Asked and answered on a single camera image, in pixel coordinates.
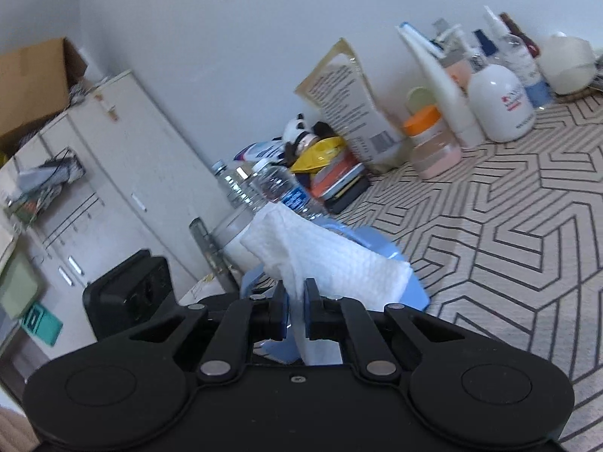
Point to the clear plastic water bottle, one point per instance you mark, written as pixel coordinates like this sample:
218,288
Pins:
282,188

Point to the orange lid jar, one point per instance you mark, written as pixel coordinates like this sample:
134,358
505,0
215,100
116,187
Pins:
431,143

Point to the white cabinet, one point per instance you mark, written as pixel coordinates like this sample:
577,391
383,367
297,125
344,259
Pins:
141,160

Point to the orange tin box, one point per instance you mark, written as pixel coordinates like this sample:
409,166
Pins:
337,174

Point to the white blue packet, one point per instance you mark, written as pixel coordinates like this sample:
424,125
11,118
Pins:
259,150

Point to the clear bottle with white liquid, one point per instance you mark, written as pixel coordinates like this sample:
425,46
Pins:
233,240

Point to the blue plastic container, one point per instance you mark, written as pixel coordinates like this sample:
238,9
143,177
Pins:
372,242

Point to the white round container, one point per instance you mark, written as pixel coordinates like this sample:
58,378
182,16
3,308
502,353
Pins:
567,63

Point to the white round pump bottle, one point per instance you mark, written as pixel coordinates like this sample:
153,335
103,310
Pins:
501,103

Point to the black flat box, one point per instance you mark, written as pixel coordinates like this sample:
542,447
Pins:
348,195

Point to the clear spray bottle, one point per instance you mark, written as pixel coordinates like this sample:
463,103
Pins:
525,63

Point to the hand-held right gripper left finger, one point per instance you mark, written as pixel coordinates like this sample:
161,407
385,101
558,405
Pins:
280,313

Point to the dark red bottle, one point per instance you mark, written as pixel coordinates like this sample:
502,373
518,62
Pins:
523,35

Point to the pale green round lid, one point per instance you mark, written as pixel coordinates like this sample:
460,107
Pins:
420,99

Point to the white paper towel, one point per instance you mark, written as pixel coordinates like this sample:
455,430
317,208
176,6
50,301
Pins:
329,254

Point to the white squeeze tube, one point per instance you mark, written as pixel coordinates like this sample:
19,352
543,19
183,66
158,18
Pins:
447,89

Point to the yellow packet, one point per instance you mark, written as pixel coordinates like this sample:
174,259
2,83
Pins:
320,153

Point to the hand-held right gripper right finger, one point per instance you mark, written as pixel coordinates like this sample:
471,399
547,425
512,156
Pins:
311,310

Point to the cardboard box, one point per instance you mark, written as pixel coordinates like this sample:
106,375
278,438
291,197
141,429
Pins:
33,84

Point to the tan printed pouch bag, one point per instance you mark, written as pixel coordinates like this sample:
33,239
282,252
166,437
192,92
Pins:
351,94

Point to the peach pump bottle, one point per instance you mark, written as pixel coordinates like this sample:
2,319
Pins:
458,68

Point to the geometric patterned tablecloth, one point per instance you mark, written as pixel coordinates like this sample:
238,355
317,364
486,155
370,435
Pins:
518,226

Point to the panda toy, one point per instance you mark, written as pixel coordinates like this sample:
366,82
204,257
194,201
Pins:
297,129

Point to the dark brown small box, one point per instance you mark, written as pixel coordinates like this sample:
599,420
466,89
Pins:
321,129

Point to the teal plastic item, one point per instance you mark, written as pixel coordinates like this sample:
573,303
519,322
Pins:
42,325

